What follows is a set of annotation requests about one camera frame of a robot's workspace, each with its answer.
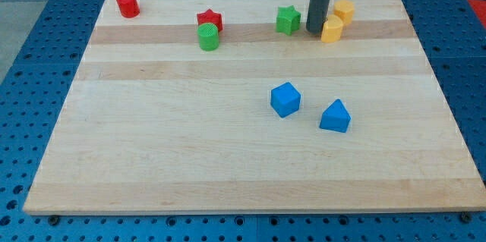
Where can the yellow heart block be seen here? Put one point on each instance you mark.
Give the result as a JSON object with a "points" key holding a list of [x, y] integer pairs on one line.
{"points": [[332, 29]]}

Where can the blue cube block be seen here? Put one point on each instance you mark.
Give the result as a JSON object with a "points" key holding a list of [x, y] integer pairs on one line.
{"points": [[285, 99]]}

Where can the light wooden board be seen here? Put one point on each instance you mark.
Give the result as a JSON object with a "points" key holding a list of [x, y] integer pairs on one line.
{"points": [[154, 125]]}

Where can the green cylinder block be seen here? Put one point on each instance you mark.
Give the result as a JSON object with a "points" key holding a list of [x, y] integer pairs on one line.
{"points": [[208, 36]]}

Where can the blue triangular prism block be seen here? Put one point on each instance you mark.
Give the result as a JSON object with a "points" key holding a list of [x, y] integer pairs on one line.
{"points": [[335, 117]]}

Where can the red star block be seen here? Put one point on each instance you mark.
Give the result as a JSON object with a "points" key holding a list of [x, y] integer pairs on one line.
{"points": [[209, 16]]}

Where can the green star block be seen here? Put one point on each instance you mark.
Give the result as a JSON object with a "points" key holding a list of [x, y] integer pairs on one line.
{"points": [[288, 20]]}

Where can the yellow hexagon block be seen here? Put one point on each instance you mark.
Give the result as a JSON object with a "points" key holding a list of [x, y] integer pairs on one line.
{"points": [[344, 9]]}

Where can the red cylinder block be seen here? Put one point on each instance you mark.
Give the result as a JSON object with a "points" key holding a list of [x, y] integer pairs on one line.
{"points": [[128, 8]]}

